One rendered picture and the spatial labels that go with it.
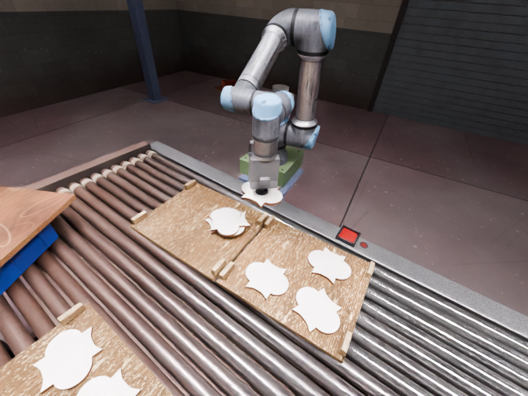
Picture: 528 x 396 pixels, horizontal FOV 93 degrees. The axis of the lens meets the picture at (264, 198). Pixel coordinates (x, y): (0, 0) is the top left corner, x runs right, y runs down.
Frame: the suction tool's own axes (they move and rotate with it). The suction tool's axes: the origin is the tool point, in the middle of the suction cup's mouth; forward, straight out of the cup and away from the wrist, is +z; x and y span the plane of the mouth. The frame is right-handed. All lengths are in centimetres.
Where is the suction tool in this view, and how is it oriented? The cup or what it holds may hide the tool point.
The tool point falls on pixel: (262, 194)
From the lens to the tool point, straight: 83.8
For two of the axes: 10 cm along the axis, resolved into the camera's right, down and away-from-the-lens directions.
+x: -1.6, -6.3, 7.6
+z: -0.6, 7.7, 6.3
